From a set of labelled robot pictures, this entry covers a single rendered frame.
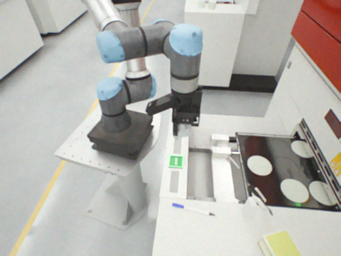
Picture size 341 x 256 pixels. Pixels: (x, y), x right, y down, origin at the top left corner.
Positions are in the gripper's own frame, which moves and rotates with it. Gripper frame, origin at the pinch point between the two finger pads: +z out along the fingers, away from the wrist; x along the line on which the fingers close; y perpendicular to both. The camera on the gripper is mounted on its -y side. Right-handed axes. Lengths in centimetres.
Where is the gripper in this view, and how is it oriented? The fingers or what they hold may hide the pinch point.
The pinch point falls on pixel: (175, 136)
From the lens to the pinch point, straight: 71.2
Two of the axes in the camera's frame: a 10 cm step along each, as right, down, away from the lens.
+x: 0.9, -7.0, 7.1
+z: 0.0, 7.1, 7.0
